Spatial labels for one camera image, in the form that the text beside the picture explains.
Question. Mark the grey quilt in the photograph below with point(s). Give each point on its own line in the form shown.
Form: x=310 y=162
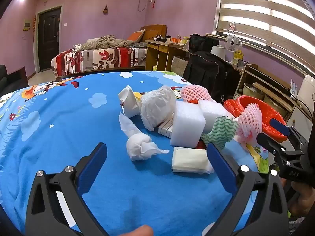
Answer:
x=105 y=43

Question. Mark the wooden headboard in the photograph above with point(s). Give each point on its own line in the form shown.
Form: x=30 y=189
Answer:
x=156 y=32

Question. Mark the black duffel bag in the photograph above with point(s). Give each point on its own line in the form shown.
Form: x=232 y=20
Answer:
x=201 y=43

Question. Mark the white foam block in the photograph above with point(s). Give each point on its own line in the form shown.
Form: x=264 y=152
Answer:
x=212 y=111
x=188 y=125

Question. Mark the person's right hand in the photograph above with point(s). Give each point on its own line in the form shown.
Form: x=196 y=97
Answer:
x=304 y=199

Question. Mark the white napkin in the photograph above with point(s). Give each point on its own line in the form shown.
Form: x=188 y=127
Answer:
x=189 y=161

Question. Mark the wall electrical box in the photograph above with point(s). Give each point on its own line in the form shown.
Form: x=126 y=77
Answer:
x=26 y=26

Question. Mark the red tassel ornament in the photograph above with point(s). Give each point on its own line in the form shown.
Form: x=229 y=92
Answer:
x=153 y=4

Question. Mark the person's left hand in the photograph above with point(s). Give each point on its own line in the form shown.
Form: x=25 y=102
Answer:
x=142 y=231

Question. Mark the wooden shelf cabinet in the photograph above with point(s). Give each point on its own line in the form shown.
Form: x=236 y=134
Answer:
x=297 y=118

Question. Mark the white rice cooker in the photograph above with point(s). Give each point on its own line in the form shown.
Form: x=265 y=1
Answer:
x=307 y=91

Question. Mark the dark wooden side table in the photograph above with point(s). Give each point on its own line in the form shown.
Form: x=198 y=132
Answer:
x=18 y=77

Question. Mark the small white carton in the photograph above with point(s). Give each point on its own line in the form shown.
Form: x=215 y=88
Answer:
x=166 y=127

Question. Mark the orange pillow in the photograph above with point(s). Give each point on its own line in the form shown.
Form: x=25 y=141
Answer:
x=135 y=36

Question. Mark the white plastic bag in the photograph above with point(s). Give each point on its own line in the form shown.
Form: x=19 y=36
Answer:
x=157 y=108

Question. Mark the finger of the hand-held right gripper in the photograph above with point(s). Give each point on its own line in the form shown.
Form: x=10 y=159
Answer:
x=279 y=126
x=267 y=141

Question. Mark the pink foam fruit net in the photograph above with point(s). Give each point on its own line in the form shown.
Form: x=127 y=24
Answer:
x=194 y=93
x=248 y=123

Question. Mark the group of small bottles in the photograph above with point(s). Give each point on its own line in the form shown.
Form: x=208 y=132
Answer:
x=172 y=40

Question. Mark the striped window blind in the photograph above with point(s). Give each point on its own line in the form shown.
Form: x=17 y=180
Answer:
x=265 y=17

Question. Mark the gourd wall ornament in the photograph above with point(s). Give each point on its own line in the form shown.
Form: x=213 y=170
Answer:
x=105 y=9

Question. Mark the dark door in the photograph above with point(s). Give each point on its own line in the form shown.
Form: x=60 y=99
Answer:
x=49 y=39

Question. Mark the cartoon printed blue blanket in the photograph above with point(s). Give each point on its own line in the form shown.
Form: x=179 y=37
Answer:
x=73 y=132

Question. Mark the white bottle red label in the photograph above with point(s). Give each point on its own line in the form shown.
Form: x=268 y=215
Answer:
x=231 y=26

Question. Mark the green wavy striped cloth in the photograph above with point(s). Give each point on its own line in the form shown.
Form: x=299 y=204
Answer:
x=220 y=134

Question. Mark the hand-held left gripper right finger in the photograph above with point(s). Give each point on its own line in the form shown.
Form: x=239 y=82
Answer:
x=220 y=167

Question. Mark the white tissue ball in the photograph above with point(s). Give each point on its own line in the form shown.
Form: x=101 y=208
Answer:
x=137 y=146

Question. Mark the bed with leaf-print sheet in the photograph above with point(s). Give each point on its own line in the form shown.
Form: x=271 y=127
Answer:
x=98 y=59

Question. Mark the wooden desk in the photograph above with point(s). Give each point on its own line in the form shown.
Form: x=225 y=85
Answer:
x=160 y=51

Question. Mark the black sofa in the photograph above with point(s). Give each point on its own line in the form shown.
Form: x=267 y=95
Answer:
x=3 y=78

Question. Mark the black flat cooktop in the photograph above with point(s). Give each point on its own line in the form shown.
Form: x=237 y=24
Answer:
x=278 y=77

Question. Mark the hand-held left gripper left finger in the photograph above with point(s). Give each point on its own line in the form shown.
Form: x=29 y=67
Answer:
x=94 y=163

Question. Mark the white desk fan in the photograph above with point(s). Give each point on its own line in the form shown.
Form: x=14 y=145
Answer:
x=233 y=43

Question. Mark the blue white packet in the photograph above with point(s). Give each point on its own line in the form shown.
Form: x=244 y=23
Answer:
x=293 y=87

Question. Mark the large black red-piped bag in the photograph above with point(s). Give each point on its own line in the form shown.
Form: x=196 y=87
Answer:
x=206 y=73

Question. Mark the white paper roll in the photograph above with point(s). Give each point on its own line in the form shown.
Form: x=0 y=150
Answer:
x=218 y=52

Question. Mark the wooden board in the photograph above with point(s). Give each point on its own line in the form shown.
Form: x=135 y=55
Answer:
x=273 y=95

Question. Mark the red bin with red liner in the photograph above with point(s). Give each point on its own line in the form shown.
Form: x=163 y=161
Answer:
x=270 y=113

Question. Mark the yellow sponge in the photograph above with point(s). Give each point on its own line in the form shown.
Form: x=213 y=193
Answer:
x=137 y=96

